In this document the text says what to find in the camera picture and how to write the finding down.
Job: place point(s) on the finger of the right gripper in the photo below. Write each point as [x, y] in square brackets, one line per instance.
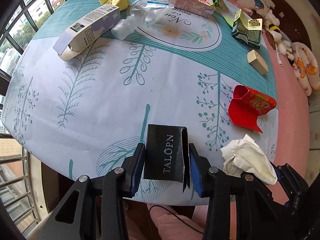
[280, 171]

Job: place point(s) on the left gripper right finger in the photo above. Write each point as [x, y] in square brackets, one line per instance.
[199, 168]

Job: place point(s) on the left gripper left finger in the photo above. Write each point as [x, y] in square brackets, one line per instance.
[133, 166]

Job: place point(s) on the black TALOPN paper box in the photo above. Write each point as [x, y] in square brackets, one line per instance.
[167, 154]

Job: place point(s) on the white tissue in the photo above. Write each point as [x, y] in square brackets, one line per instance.
[244, 155]

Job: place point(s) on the red paper envelope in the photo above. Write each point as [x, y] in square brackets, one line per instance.
[247, 105]

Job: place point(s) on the small beige box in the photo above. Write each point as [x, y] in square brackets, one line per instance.
[256, 61]

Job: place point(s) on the white purple long box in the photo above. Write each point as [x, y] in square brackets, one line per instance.
[82, 33]

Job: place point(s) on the dark green drink carton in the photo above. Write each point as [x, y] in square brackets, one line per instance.
[247, 31]

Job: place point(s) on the clear plastic bottle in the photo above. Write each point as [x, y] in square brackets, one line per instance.
[144, 12]

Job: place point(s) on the light green paper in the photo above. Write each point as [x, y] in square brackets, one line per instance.
[229, 14]

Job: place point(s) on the red white milk carton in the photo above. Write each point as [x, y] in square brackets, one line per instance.
[204, 8]

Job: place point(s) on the bear pattern blanket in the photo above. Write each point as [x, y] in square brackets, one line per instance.
[306, 68]

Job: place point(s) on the white pen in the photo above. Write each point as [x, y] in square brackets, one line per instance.
[278, 55]

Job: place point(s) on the bee plush toy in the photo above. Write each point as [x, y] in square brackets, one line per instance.
[278, 40]

